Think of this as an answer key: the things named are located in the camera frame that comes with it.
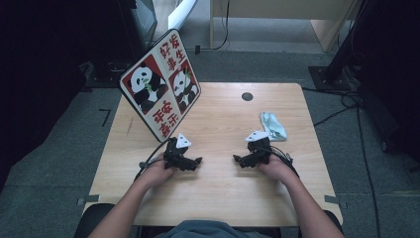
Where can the black metal stand base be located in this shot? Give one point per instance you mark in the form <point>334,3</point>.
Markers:
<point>325,79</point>
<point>105,79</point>

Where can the person's right hand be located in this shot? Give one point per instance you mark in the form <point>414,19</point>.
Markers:
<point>277,169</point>

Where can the grey tape strip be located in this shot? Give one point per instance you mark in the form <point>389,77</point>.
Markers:
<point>332,199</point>
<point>89,199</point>

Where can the light blue cleaning cloth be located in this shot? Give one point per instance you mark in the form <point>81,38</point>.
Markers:
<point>274,127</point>

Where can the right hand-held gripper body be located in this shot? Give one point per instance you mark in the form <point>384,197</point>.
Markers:
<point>259,153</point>

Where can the dark curtain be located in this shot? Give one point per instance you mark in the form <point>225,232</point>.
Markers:
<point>396,66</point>
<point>33,66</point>

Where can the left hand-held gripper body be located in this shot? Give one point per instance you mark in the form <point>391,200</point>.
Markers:
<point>175,155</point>

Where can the light wooden cabinet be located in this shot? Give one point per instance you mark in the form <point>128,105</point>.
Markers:
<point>280,8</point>

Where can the person's blue-grey shirt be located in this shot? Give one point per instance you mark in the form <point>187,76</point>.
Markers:
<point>211,229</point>

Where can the dark monitor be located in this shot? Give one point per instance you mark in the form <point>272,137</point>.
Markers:
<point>147,20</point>

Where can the dark round table grommet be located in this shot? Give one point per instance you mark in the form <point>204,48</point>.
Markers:
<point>247,96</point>

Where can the white panel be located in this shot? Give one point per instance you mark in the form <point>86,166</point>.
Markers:
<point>181,13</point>

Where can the person's left hand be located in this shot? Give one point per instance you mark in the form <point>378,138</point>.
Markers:
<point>157,174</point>

